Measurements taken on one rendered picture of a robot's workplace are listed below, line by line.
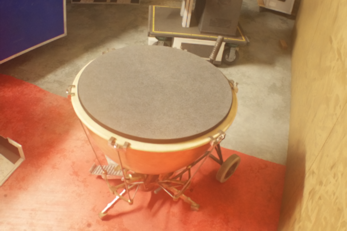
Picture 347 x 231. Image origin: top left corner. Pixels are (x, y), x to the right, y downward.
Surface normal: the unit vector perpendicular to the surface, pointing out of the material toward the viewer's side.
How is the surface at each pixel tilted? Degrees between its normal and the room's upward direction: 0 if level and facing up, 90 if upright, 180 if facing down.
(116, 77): 0
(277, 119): 0
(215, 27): 90
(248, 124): 0
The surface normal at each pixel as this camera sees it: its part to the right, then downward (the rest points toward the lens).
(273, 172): 0.11, -0.77
